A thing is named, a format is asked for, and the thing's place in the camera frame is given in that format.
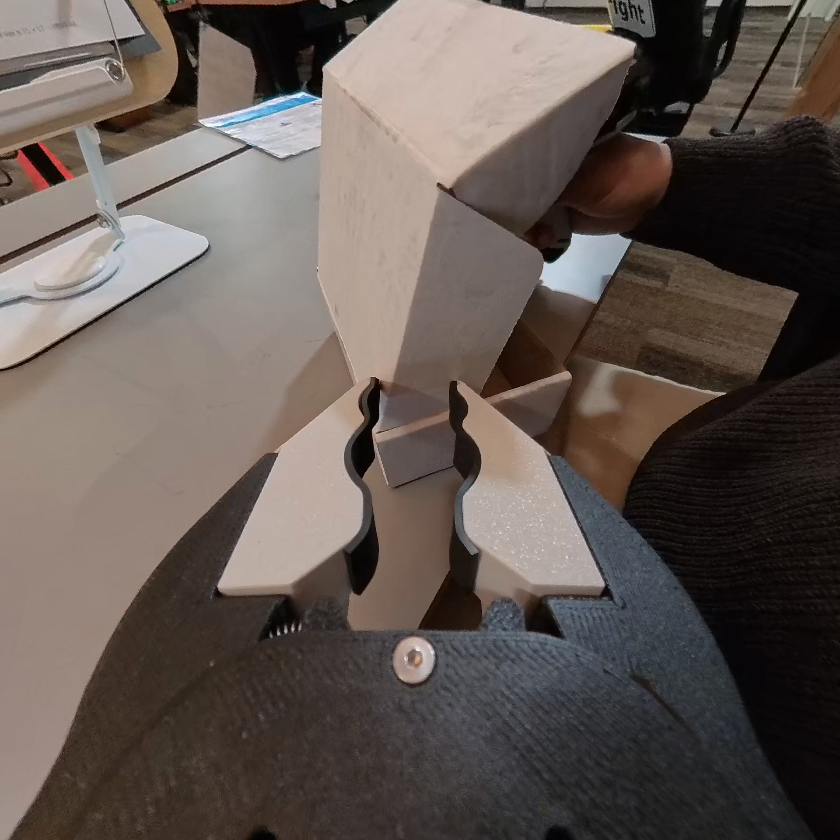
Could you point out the wooden board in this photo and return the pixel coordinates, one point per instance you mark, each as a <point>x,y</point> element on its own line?
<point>154,72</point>

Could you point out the white document stand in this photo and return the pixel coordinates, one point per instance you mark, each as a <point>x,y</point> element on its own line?
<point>98,289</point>

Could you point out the grey desk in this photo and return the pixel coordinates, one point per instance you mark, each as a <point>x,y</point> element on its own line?
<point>197,394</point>

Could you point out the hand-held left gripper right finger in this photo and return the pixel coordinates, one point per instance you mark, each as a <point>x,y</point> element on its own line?
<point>531,525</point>

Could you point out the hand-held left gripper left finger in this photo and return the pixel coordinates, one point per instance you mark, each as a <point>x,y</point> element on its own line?
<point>295,525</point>

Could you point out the white cardboard mailer box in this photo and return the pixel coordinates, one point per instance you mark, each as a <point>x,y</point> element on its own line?
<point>426,197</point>

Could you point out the black floor stand pole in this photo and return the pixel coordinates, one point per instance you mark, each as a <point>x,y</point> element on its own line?
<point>738,128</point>

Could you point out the person's right hand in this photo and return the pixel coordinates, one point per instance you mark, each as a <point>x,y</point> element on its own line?
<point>623,184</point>

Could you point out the person's right forearm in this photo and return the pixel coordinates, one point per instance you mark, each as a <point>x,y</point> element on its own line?
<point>754,190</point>

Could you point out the blue white printed leaflet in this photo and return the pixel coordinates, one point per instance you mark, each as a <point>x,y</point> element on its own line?
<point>262,124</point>

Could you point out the printed instruction sheet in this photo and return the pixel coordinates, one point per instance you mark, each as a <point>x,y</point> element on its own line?
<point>52,29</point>

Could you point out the red object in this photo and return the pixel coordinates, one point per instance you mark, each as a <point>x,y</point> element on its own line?
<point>46,167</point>

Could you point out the black office chair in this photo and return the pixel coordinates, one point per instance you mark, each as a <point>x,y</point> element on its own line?
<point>705,52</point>

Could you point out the person's black knit sweater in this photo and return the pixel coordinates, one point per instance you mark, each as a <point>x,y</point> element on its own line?
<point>741,590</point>

